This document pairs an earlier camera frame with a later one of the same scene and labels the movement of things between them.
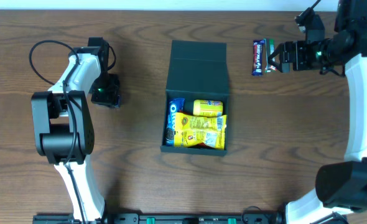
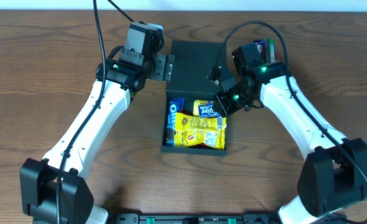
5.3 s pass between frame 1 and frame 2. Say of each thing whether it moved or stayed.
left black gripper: moved
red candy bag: stayed
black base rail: stayed
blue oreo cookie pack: stayed
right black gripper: moved
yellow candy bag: stayed
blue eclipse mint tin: moved
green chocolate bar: stayed
